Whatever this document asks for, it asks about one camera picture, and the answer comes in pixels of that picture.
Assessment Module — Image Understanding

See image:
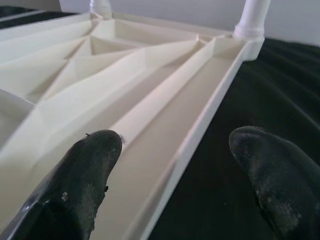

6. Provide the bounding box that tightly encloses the white plastic table top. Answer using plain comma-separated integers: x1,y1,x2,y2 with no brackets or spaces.
0,11,266,240

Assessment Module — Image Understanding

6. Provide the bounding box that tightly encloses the white plastic table leg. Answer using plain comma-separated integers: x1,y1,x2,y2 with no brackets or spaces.
233,0,273,41
89,0,113,20

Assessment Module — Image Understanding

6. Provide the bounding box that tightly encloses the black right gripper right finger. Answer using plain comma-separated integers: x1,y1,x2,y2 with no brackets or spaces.
228,125,320,240

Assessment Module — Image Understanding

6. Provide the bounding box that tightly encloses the black table cloth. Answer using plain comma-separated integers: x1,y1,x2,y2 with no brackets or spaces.
0,5,320,240

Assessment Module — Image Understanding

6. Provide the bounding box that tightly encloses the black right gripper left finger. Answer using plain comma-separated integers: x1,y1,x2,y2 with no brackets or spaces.
0,129,123,240

